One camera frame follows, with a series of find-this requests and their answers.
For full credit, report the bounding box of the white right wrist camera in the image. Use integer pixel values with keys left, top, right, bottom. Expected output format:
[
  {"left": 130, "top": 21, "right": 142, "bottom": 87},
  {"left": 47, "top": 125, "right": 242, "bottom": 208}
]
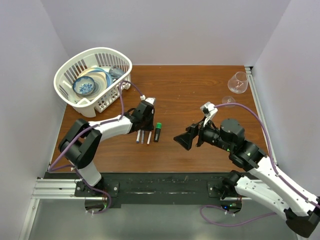
[{"left": 200, "top": 101, "right": 218, "bottom": 126}]

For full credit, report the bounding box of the white red pen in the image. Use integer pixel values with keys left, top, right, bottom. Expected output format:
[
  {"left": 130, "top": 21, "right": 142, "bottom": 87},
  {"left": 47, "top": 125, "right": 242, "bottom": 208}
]
[{"left": 147, "top": 131, "right": 152, "bottom": 145}]

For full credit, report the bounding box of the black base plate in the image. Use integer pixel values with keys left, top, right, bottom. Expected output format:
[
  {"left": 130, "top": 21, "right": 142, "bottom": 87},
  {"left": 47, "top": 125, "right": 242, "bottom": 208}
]
[{"left": 74, "top": 171, "right": 253, "bottom": 210}]

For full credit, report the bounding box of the clear wine glass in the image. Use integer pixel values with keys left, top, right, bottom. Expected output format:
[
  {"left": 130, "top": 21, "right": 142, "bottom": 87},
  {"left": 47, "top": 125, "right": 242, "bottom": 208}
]
[{"left": 222, "top": 71, "right": 249, "bottom": 105}]

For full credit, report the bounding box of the blue patterned bowl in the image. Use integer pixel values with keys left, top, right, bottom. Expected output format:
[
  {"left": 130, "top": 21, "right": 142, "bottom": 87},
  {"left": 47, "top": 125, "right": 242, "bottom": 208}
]
[{"left": 72, "top": 76, "right": 95, "bottom": 96}]

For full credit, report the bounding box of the aluminium frame rail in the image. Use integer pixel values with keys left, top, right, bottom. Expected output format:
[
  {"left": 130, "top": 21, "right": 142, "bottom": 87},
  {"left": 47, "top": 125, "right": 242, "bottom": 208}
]
[{"left": 244, "top": 66, "right": 278, "bottom": 166}]

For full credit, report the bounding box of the purple marker pen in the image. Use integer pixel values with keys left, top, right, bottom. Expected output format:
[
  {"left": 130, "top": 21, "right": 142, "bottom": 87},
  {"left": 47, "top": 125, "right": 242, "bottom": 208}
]
[{"left": 140, "top": 130, "right": 145, "bottom": 144}]

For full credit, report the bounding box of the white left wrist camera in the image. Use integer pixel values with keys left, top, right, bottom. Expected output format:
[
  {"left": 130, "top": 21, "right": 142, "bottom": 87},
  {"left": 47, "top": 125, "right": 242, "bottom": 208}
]
[{"left": 145, "top": 97, "right": 156, "bottom": 106}]

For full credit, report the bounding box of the white dish rack basket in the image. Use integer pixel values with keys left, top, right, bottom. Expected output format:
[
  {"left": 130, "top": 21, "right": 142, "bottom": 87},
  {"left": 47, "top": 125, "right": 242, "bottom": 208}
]
[{"left": 53, "top": 47, "right": 133, "bottom": 118}]

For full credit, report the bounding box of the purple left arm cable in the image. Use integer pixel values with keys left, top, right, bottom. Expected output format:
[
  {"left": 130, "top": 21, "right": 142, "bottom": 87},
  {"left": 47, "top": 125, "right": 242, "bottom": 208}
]
[{"left": 47, "top": 80, "right": 147, "bottom": 213}]

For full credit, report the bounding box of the beige blue plate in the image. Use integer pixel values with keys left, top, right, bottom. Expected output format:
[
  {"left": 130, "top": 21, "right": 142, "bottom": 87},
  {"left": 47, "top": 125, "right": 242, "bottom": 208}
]
[{"left": 77, "top": 67, "right": 107, "bottom": 100}]

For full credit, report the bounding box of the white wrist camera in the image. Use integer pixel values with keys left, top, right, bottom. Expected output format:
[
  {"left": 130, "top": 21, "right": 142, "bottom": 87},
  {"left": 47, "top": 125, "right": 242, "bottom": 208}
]
[
  {"left": 200, "top": 101, "right": 218, "bottom": 126},
  {"left": 145, "top": 97, "right": 156, "bottom": 106}
]

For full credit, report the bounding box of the black green highlighter pen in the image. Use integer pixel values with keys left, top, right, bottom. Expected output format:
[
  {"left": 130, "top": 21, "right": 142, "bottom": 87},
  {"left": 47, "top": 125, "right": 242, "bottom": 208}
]
[{"left": 153, "top": 128, "right": 161, "bottom": 142}]

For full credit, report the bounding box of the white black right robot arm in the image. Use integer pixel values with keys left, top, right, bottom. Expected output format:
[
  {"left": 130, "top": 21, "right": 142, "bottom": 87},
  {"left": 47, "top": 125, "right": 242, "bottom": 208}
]
[{"left": 173, "top": 118, "right": 320, "bottom": 238}]

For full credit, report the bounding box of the grey blue mug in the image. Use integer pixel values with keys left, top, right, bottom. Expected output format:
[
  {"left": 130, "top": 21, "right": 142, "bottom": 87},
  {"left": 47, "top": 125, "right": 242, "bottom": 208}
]
[{"left": 108, "top": 65, "right": 125, "bottom": 80}]

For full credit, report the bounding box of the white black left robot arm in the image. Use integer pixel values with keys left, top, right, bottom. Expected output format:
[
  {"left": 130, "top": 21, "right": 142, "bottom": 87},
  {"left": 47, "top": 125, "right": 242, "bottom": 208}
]
[{"left": 58, "top": 97, "right": 156, "bottom": 196}]

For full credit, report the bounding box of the green highlighter cap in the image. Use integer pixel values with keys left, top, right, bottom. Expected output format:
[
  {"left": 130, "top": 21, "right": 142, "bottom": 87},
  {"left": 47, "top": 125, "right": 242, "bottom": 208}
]
[{"left": 156, "top": 122, "right": 162, "bottom": 129}]

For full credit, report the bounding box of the blue pen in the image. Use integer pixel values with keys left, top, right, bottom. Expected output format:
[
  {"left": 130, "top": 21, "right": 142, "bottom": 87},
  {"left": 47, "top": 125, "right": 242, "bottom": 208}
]
[{"left": 136, "top": 130, "right": 141, "bottom": 144}]

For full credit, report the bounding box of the light blue plate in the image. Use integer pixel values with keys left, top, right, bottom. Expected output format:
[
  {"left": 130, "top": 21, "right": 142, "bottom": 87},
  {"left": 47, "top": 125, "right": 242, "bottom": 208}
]
[{"left": 96, "top": 67, "right": 114, "bottom": 88}]

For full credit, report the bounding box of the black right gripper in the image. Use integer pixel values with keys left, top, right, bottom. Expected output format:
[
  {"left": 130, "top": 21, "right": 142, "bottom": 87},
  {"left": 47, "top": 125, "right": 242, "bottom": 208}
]
[{"left": 173, "top": 115, "right": 233, "bottom": 152}]

